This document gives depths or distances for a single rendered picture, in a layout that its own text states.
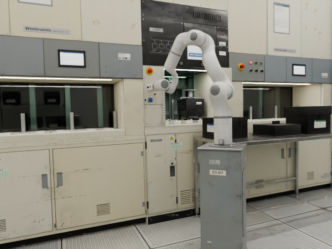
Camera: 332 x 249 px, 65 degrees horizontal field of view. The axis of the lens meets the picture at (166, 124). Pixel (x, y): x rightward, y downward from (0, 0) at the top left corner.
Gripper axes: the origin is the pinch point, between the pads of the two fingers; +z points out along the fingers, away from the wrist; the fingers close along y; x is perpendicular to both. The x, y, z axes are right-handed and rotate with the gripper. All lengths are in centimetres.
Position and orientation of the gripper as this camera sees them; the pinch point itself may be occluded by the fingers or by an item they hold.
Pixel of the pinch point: (150, 88)
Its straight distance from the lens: 226.8
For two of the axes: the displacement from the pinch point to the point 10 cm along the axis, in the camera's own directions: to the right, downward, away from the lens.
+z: -3.8, -0.4, 9.3
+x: -0.2, -10.0, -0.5
